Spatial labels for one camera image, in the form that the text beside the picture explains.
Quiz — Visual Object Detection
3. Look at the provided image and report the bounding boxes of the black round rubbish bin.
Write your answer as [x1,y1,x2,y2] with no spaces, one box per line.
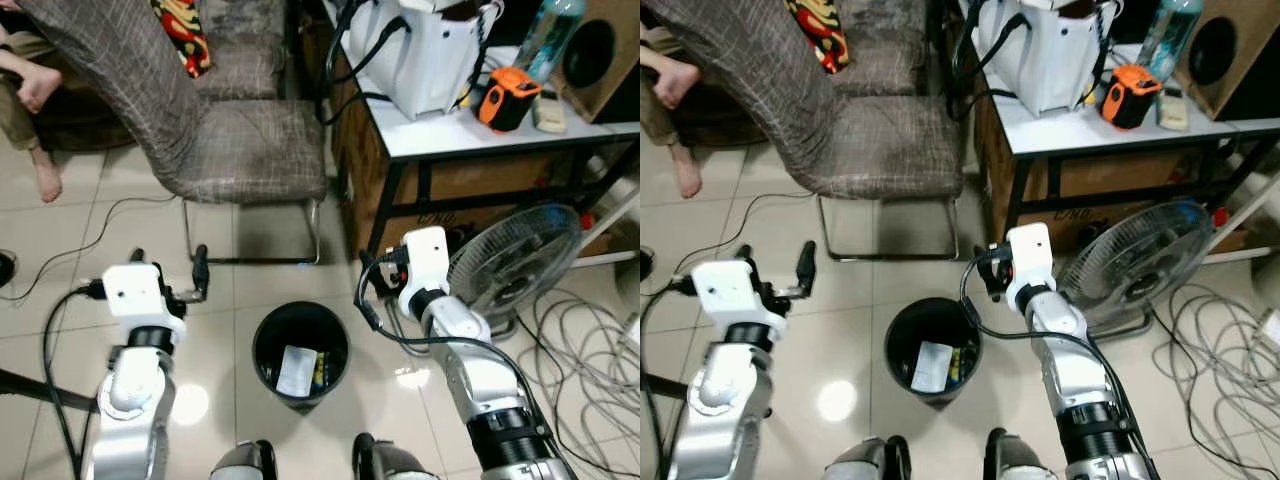
[252,301,351,414]
[885,297,984,407]

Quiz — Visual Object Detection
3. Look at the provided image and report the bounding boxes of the person's bare foot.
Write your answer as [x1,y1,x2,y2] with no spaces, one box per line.
[651,60,702,110]
[14,65,64,114]
[29,145,64,205]
[671,141,704,200]

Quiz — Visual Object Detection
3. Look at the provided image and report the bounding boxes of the white paper scrap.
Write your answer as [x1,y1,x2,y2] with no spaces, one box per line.
[276,346,317,399]
[911,342,954,394]

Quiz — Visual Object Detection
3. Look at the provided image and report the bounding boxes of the printed brown cardboard box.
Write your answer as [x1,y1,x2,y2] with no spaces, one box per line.
[973,88,1253,258]
[333,78,623,263]

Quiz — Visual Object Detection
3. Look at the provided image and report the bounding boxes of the grey floor fan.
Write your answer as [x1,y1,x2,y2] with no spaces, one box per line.
[446,202,585,343]
[1056,199,1217,339]

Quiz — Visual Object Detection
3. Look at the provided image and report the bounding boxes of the grey fabric covered chair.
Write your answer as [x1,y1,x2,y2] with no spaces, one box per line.
[640,0,964,264]
[196,0,293,102]
[828,0,933,99]
[18,0,330,267]

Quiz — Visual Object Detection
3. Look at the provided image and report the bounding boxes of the white slanted pipe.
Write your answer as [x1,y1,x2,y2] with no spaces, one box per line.
[1215,170,1280,251]
[586,178,641,253]

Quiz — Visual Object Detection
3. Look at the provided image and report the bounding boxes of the black bar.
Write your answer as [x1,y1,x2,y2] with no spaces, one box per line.
[0,367,102,414]
[640,371,693,403]

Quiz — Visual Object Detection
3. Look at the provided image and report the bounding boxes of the robot left leg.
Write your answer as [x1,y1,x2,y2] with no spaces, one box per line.
[821,436,913,480]
[209,439,280,480]

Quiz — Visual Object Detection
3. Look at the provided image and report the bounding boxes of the robot leg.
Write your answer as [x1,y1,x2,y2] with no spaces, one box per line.
[984,427,1063,480]
[821,436,913,480]
[351,431,442,480]
[209,439,280,480]

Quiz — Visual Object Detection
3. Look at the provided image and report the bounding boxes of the person's leg in khaki trousers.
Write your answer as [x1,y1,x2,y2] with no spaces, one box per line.
[640,27,683,147]
[0,28,53,153]

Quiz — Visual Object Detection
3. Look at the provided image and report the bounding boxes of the robot right leg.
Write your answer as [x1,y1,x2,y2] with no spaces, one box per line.
[984,427,1063,480]
[351,431,442,480]

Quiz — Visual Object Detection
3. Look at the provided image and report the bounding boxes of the orange and black device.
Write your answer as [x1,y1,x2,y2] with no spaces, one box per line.
[477,66,544,134]
[1101,64,1164,132]

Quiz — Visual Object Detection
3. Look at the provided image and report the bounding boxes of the red yellow black patterned cloth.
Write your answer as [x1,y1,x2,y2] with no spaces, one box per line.
[150,0,214,79]
[785,0,852,75]

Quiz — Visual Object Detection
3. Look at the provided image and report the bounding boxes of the wooden speaker box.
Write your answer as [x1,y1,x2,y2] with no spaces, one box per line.
[1174,0,1280,122]
[558,0,641,124]

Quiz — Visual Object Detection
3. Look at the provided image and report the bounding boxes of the clear bluish plastic bottle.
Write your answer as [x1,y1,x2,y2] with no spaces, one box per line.
[1136,0,1207,84]
[514,0,587,87]

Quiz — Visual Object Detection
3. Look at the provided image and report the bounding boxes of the thin black floor cable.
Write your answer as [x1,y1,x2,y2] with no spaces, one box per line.
[0,194,183,303]
[655,191,819,301]

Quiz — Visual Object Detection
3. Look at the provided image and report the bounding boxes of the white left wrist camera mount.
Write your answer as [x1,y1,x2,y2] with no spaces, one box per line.
[103,262,189,347]
[692,259,788,342]

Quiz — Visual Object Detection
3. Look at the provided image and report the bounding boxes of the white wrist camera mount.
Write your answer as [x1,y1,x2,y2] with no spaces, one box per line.
[103,262,189,347]
[1004,223,1057,312]
[692,259,788,342]
[398,227,452,317]

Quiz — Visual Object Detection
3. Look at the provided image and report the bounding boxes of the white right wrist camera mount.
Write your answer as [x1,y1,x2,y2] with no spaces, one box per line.
[398,227,452,317]
[1004,223,1057,312]

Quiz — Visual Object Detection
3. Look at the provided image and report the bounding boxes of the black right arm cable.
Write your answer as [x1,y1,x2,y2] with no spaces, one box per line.
[959,250,1153,473]
[355,254,563,473]

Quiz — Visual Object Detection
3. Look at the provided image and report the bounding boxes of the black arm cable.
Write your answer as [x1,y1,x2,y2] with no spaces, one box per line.
[355,254,563,473]
[640,278,701,480]
[40,282,107,480]
[959,250,1153,473]

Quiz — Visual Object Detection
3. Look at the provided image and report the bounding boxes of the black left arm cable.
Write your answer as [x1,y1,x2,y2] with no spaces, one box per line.
[640,278,701,480]
[40,282,107,480]

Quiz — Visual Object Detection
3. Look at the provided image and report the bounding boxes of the white table with black frame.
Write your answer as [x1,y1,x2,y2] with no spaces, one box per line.
[322,0,641,263]
[958,0,1280,256]

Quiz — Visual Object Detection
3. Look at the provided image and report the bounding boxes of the grey cable bundle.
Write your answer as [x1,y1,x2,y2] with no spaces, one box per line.
[508,288,641,473]
[1148,284,1280,473]

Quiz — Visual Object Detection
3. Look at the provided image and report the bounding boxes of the white bag with black handles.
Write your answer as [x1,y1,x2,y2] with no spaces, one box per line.
[970,0,1125,119]
[338,0,504,122]

